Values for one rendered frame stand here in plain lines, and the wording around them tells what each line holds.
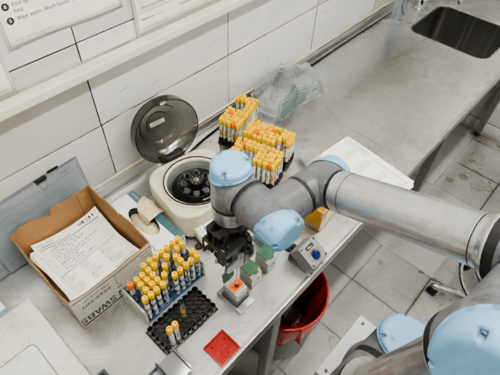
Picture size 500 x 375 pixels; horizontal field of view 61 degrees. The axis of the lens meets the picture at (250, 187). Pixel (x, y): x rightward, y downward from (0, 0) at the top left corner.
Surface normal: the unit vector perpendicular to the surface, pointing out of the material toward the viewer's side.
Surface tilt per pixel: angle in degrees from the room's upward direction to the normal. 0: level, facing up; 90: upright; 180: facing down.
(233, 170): 0
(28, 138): 90
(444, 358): 81
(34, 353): 0
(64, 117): 90
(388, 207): 49
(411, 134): 0
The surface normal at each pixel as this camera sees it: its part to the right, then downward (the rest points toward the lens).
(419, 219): -0.72, -0.18
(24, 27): 0.76, 0.52
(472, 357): -0.72, 0.38
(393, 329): 0.19, -0.69
